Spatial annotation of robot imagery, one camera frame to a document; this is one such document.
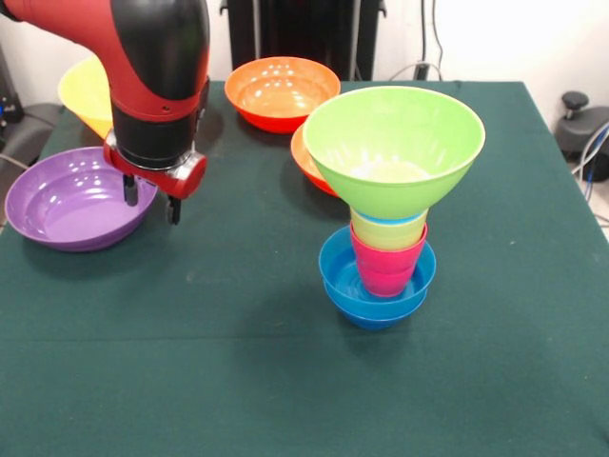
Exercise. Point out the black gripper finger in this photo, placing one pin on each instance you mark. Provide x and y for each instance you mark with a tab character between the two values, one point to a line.
129	190
172	209

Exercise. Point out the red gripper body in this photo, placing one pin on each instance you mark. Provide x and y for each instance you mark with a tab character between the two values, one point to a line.
171	178

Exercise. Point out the purple bowl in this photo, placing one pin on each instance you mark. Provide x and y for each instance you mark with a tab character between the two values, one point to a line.
62	214

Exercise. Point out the orange bowl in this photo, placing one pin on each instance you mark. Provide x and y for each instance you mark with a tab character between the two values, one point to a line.
309	162
280	90

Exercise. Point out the light blue bowl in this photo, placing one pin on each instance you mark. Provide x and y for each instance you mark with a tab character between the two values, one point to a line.
333	281

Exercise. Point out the yellow-green cup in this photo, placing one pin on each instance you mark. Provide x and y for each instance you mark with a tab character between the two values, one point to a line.
387	235

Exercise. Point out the light blue cup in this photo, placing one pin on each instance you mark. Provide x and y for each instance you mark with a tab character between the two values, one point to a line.
390	221

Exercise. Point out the red cup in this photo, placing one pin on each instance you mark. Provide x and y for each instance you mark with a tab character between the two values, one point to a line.
387	271

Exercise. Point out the light green bowl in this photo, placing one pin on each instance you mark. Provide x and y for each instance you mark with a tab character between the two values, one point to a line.
395	143

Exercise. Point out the dark blue bowl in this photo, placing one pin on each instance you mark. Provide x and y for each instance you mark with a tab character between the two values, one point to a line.
376	319

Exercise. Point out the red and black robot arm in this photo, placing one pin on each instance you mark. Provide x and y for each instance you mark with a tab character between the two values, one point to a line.
143	57

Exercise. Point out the large yellow bowl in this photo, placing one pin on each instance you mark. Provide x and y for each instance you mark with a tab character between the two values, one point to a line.
85	95

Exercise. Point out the black chair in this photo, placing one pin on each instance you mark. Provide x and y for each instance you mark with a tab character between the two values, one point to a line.
28	128

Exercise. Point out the dark green tablecloth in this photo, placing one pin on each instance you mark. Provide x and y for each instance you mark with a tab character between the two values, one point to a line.
304	381

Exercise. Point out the black plug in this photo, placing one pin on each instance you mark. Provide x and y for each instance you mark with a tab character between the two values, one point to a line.
421	71

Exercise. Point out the black knob clamp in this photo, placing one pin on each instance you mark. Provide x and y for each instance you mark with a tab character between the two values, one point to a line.
575	101

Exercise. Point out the black rounded base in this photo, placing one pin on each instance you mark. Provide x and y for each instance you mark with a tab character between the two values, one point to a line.
583	135

